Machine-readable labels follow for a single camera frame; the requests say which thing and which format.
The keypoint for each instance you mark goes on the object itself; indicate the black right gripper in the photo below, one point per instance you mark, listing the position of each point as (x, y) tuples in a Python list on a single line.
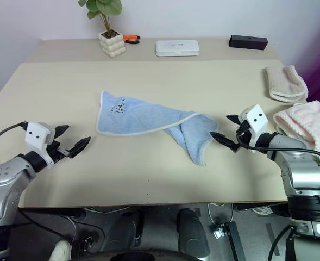
[(245, 133)]

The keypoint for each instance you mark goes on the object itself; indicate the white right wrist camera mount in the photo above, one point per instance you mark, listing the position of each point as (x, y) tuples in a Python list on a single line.
[(256, 117)]

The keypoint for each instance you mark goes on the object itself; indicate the black metal bar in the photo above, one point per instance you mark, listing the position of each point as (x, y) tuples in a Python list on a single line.
[(234, 242)]

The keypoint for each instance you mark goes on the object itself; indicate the white flat case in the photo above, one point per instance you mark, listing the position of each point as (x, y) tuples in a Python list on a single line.
[(177, 48)]

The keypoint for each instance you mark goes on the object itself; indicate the black rectangular box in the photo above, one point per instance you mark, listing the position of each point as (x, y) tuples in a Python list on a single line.
[(248, 42)]

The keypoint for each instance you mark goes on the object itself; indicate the pink folded towel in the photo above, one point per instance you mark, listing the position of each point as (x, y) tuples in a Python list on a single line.
[(303, 119)]

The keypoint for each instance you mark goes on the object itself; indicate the green leafy plant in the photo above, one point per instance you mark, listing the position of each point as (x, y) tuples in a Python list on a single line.
[(102, 8)]

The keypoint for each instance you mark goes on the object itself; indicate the cream bubble plant pot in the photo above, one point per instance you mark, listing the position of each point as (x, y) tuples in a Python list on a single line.
[(113, 44)]

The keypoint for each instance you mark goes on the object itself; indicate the dark rounded shape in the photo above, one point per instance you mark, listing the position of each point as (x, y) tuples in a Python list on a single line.
[(192, 231), (130, 228)]

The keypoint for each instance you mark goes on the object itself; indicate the white shoe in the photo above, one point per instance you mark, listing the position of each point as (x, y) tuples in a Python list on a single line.
[(62, 251)]

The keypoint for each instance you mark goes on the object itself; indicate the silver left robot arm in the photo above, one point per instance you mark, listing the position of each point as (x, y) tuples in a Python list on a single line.
[(2, 174)]

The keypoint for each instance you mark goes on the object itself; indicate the light blue towel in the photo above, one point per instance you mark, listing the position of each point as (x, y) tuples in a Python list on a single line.
[(127, 117)]

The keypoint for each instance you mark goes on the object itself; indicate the beige folded towel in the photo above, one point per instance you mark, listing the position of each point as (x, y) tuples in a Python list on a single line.
[(284, 81)]

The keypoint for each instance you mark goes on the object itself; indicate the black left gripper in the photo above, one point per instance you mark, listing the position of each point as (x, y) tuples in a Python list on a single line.
[(57, 151)]

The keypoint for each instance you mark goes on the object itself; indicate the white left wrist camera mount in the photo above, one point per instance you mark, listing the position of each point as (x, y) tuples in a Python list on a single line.
[(36, 136)]

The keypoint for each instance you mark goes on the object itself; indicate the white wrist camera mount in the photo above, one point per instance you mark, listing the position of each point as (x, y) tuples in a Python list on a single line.
[(256, 117), (36, 136)]

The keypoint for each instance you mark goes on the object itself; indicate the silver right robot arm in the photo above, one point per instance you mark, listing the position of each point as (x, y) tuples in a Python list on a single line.
[(301, 174)]

